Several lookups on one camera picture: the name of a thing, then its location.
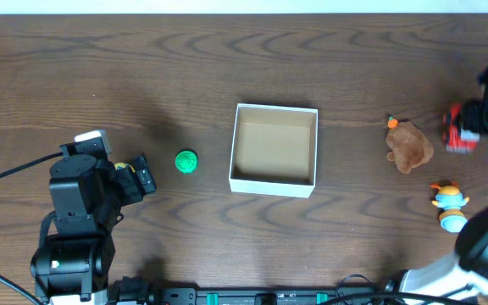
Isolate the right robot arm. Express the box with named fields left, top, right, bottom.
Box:
left=387, top=67, right=488, bottom=304

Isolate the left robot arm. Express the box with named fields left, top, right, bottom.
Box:
left=30, top=138, right=157, bottom=304

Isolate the orange and blue toy figure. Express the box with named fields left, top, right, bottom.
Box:
left=430, top=182, right=469, bottom=233

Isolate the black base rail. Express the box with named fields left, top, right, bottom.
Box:
left=108, top=286, right=402, bottom=305

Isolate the yellow ball with blue letters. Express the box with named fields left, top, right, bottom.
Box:
left=114, top=162, right=136, bottom=173

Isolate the red toy fire truck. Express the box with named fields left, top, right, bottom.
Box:
left=442, top=104, right=480, bottom=153

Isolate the white cardboard box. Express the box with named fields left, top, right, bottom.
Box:
left=229, top=103, right=319, bottom=198

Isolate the brown plush bear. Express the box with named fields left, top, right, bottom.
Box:
left=385, top=117, right=434, bottom=174

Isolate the green ribbed plastic ball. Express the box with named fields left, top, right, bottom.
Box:
left=175, top=150, right=198, bottom=174

